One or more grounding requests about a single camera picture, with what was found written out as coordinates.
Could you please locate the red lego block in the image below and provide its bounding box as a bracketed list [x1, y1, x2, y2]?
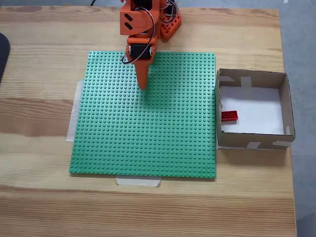
[221, 110, 239, 123]

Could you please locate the green lego baseplate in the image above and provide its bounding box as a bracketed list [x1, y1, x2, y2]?
[69, 50, 217, 180]

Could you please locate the open cardboard box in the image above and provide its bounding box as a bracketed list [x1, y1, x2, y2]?
[216, 68, 296, 151]

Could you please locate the masking tape strip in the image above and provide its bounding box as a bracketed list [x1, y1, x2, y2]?
[66, 79, 84, 143]
[115, 177, 162, 188]

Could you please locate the white paper sheet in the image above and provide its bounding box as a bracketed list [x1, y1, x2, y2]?
[219, 85, 284, 135]

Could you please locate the black rounded device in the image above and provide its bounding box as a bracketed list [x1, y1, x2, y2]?
[0, 33, 11, 86]

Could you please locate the black gripper motor cable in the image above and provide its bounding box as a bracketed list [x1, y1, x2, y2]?
[121, 6, 157, 65]

